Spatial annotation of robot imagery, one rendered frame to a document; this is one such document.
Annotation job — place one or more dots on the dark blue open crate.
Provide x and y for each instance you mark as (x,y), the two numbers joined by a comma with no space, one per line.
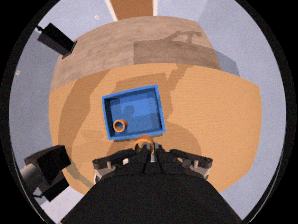
(139,107)

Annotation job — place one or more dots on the bronze bushing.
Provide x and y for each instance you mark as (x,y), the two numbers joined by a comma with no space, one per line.
(144,138)
(116,125)

